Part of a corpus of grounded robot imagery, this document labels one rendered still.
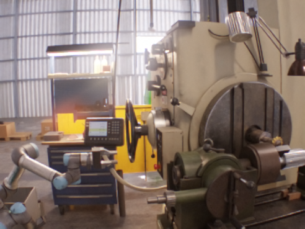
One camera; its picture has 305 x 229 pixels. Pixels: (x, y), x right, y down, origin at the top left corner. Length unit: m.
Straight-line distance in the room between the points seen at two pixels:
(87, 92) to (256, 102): 2.46
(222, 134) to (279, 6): 0.87
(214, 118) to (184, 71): 0.28
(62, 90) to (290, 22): 2.76
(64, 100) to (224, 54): 2.47
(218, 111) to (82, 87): 2.40
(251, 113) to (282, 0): 0.77
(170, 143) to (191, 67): 0.40
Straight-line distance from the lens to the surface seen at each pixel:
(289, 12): 1.77
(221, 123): 1.33
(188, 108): 1.33
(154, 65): 1.59
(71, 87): 3.48
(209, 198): 0.93
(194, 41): 1.40
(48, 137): 3.16
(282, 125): 1.55
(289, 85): 1.69
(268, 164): 1.14
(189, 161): 1.01
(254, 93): 1.40
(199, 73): 1.39
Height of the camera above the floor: 1.57
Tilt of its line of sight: 5 degrees down
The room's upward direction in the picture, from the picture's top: 1 degrees counter-clockwise
